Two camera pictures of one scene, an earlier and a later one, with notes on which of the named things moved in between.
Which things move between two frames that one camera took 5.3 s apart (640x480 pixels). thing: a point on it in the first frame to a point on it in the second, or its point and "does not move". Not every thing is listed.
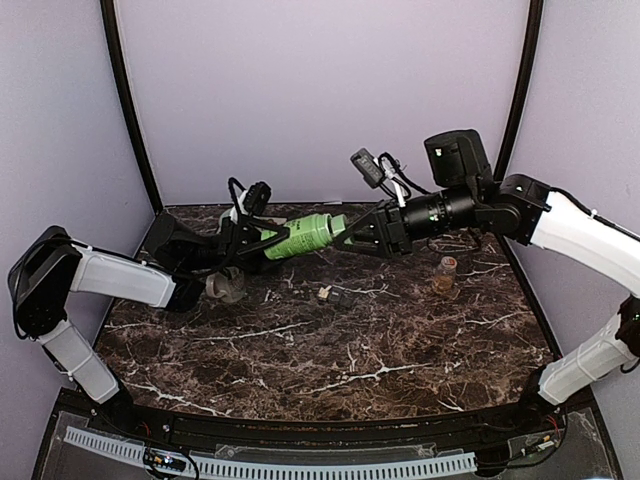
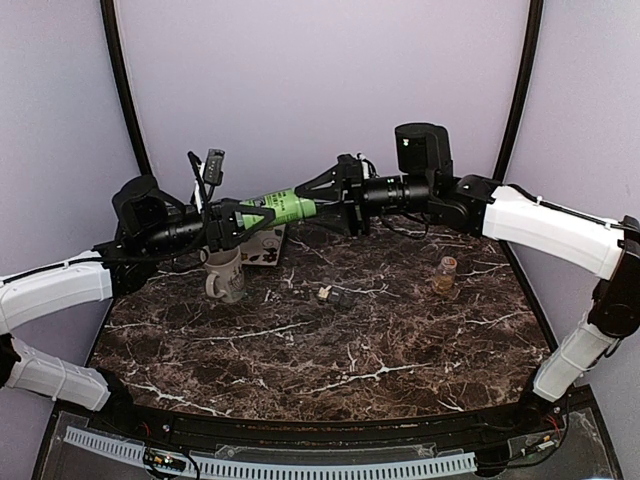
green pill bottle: (305, 233) to (285, 204)
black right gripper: (387, 215) to (352, 208)
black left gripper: (236, 237) to (222, 233)
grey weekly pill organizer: (336, 295) does not move
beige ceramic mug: (228, 285) does not move
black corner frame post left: (123, 95) does not move
